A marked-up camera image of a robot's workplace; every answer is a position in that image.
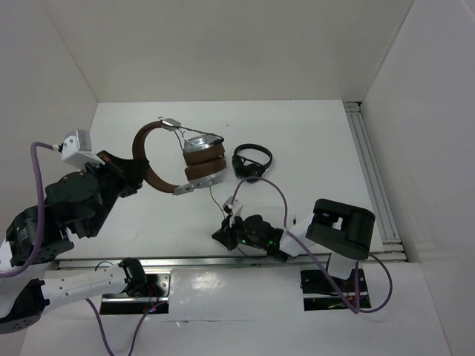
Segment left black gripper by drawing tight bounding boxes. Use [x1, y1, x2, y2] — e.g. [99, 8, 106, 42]
[85, 148, 151, 236]

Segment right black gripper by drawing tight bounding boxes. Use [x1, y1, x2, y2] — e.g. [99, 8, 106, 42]
[212, 211, 268, 250]

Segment thin black headphone cable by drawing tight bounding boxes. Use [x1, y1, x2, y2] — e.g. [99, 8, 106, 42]
[207, 185, 268, 259]

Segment brown silver headphones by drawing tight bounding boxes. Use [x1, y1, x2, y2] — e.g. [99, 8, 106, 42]
[132, 118, 226, 196]

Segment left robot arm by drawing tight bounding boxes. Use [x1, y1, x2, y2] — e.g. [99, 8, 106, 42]
[1, 151, 148, 334]

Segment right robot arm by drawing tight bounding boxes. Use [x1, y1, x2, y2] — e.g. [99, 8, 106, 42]
[212, 199, 376, 291]

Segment right black headphones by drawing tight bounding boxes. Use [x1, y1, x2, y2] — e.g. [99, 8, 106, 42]
[232, 143, 273, 183]

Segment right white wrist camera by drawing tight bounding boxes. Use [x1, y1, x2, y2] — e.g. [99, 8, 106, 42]
[223, 196, 243, 227]

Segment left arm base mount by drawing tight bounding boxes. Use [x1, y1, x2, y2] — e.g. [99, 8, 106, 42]
[99, 269, 171, 315]

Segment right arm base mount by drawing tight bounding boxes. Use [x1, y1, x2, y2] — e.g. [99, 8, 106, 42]
[300, 268, 371, 312]

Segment front aluminium rail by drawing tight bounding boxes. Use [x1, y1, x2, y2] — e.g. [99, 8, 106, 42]
[55, 252, 372, 271]

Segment aluminium rail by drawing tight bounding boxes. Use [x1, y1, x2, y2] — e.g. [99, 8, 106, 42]
[343, 102, 407, 261]
[55, 252, 372, 271]

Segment right side aluminium rail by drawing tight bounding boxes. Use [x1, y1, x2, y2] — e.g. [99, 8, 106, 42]
[343, 102, 407, 261]

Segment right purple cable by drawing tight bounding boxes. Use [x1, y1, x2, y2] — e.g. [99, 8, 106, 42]
[229, 177, 394, 315]

